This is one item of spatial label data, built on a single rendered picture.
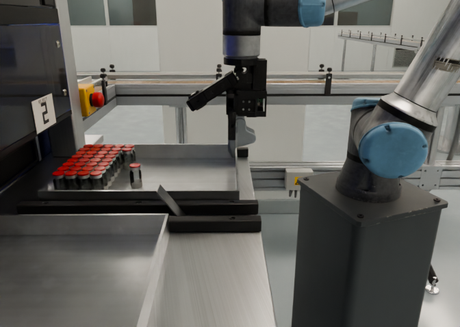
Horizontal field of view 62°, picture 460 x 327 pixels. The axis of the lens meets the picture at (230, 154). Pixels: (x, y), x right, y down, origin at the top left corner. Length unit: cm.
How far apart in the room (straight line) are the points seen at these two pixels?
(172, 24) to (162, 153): 141
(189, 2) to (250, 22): 149
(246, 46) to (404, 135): 33
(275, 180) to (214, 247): 125
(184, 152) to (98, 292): 47
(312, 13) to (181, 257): 48
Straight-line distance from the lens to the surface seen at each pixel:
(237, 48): 76
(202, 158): 90
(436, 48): 79
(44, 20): 86
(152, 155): 92
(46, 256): 60
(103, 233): 62
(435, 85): 79
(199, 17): 223
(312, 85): 168
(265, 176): 179
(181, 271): 53
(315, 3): 75
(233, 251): 56
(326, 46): 906
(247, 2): 76
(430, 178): 202
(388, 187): 96
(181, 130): 173
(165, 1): 225
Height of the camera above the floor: 119
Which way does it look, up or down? 19 degrees down
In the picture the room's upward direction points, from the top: straight up
